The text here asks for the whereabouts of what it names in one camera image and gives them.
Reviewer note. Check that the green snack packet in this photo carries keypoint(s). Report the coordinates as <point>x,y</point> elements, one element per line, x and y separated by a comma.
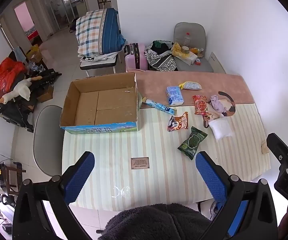
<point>192,143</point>

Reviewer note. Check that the red snack packet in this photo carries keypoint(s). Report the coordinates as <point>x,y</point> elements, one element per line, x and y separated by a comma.
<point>200,104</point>

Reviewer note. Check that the pink suitcase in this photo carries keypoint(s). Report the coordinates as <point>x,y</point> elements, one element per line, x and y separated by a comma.
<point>136,56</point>

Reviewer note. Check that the white wall panel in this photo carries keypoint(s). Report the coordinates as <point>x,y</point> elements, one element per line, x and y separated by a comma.
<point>217,63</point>

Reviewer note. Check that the black folding rack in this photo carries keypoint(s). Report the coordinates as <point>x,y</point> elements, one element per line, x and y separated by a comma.
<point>16,112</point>

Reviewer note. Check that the tape roll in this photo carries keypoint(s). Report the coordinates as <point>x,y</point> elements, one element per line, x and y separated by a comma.
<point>185,50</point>

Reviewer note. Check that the clear plastic bottle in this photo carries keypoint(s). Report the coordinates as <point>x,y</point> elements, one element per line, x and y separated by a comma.
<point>187,40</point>

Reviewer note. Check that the yellow plastic bag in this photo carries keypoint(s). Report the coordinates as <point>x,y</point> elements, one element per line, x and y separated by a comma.
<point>176,48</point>

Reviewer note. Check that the blue tissue packet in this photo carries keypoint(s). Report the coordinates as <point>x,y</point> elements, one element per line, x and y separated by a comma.
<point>175,95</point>

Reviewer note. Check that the black white patterned bag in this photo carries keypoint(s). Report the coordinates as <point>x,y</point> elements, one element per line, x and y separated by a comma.
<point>161,60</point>

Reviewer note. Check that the white plastic packet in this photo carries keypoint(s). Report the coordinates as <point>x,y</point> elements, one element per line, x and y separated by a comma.
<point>221,129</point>

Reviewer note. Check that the person's dark fleece clothing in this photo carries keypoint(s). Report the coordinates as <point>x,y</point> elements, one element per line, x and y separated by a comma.
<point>154,222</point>

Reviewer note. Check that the speckled grey yellow pouch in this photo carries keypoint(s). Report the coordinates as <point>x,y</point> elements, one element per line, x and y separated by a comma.
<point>191,85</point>

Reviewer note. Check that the white bench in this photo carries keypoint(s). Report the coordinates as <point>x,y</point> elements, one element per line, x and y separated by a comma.
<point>96,63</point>

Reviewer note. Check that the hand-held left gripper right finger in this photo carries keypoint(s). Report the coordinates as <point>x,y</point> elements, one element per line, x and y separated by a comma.
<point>210,177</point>

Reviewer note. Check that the tissue box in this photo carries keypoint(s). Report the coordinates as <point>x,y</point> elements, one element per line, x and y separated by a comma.
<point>189,58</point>

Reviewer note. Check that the blue tube packet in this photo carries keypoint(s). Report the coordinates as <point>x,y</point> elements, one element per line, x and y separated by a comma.
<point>159,106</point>

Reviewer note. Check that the small red box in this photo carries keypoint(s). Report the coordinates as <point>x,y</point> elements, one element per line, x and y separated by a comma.
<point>198,62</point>

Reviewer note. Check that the plaid folded bedding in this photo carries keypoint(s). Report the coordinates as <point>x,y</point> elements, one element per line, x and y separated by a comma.
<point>96,32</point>

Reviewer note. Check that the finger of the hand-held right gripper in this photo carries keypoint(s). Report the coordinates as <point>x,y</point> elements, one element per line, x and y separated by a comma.
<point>277,146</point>

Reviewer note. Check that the pink cat mat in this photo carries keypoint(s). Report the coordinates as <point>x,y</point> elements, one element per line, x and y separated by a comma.
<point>154,85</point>

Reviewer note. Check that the black floor bag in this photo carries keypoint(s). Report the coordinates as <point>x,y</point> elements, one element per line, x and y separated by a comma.
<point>73,26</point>

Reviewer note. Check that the red plastic bag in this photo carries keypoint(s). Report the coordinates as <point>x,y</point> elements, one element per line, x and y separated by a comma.
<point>5,77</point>

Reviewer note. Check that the light blue cloth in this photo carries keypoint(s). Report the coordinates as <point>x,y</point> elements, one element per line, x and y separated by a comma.
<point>20,53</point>

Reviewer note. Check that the white goose plush toy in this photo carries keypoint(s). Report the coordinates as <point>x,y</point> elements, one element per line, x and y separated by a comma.
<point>19,91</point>

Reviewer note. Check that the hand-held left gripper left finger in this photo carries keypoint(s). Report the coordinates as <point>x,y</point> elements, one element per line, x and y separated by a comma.
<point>80,177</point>

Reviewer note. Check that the grey cushioned chair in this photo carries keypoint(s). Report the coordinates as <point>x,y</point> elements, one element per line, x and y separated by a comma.
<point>191,30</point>

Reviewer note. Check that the grey round-back chair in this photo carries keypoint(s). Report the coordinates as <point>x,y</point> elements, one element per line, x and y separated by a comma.
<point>47,140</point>

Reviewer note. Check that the dark wooden chair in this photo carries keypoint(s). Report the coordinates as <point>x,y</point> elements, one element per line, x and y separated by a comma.
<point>7,172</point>

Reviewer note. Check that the cartoon snack packet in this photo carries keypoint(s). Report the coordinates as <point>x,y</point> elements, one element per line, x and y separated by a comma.
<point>177,122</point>

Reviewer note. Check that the purple cloth scrunchie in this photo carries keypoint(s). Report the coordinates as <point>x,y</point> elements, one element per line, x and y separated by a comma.
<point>217,103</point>

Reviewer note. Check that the brown cardboard box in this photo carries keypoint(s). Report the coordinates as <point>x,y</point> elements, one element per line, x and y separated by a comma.
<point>46,94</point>

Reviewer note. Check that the yellow cardboard box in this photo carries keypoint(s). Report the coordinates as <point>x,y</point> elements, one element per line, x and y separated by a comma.
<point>34,53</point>

